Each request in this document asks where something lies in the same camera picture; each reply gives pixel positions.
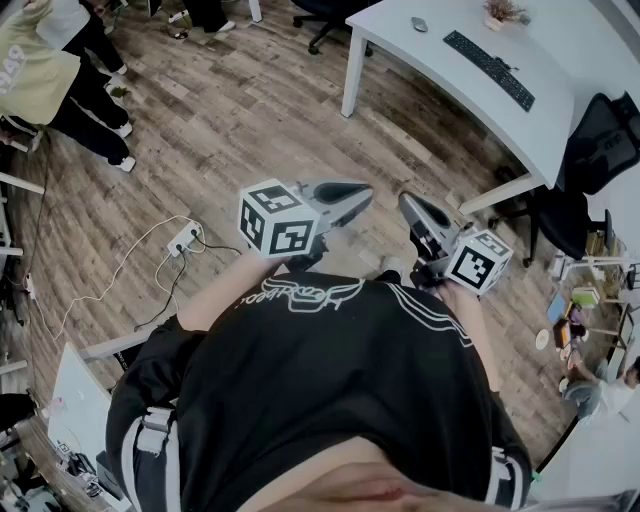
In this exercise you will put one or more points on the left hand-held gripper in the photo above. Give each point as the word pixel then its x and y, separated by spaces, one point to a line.
pixel 277 220

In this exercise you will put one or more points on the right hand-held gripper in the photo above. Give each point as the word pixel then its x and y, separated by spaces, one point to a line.
pixel 477 262

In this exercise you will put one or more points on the black keyboard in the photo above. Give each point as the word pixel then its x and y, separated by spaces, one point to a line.
pixel 487 67

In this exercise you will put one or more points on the grey computer mouse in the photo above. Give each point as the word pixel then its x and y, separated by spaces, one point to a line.
pixel 419 23

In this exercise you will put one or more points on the person's left forearm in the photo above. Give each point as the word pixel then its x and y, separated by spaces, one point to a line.
pixel 225 295

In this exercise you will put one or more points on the person's right forearm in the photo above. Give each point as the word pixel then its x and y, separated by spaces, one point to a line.
pixel 475 325

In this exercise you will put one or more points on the person's white shoe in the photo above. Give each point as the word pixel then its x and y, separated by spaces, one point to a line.
pixel 394 264

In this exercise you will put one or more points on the white power strip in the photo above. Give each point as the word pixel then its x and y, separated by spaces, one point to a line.
pixel 184 240

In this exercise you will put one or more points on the cluttered white shelf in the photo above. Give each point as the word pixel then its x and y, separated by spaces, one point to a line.
pixel 595 280

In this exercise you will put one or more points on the black mesh office chair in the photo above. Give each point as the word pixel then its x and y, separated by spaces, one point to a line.
pixel 595 145

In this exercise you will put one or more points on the person's black printed shirt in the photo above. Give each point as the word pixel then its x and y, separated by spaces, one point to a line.
pixel 325 380

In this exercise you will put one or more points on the white desk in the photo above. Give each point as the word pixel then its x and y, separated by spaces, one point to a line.
pixel 440 70

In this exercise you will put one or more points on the person's chin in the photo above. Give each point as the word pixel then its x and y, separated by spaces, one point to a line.
pixel 380 480

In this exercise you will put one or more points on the small potted plant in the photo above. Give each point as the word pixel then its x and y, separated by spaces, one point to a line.
pixel 502 12

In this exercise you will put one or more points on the white side table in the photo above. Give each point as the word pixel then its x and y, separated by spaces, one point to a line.
pixel 75 405

